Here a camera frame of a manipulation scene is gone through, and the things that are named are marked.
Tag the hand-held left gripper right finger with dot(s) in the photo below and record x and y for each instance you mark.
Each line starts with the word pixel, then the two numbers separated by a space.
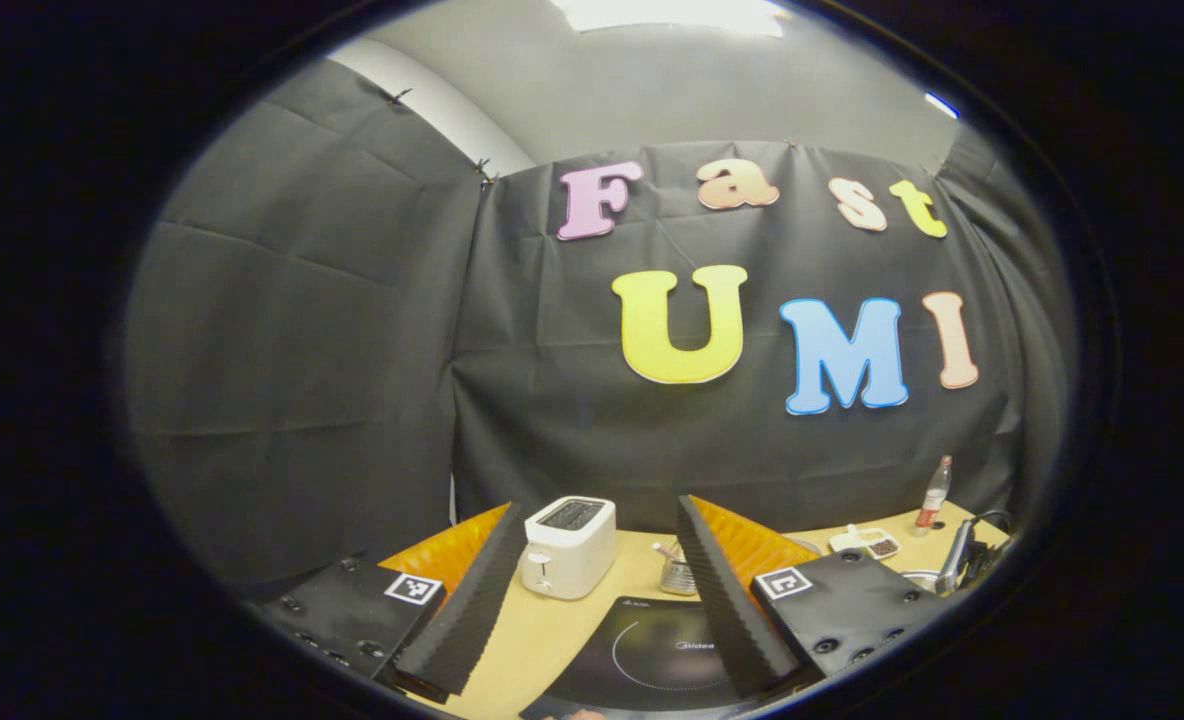
pixel 732 620

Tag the black induction cooktop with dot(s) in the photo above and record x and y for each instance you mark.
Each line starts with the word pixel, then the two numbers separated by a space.
pixel 652 655

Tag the plastic bottle with red label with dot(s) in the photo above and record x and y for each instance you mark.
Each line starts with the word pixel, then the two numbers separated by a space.
pixel 934 500

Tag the pink striped straw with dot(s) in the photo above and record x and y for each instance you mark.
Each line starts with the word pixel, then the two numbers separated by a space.
pixel 664 549

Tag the white toaster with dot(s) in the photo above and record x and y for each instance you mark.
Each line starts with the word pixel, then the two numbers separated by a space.
pixel 572 550

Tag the white divided bean dish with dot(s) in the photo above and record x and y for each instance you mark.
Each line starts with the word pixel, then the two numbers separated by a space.
pixel 867 543

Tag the small ceiling light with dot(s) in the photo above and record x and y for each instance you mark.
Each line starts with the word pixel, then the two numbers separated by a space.
pixel 940 104

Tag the large ceiling light panel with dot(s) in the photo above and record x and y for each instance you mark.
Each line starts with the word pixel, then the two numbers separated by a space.
pixel 672 14

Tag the black backdrop cloth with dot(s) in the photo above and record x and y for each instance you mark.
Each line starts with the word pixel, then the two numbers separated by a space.
pixel 352 350

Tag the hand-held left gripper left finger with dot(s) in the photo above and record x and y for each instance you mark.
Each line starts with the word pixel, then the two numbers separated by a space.
pixel 472 610

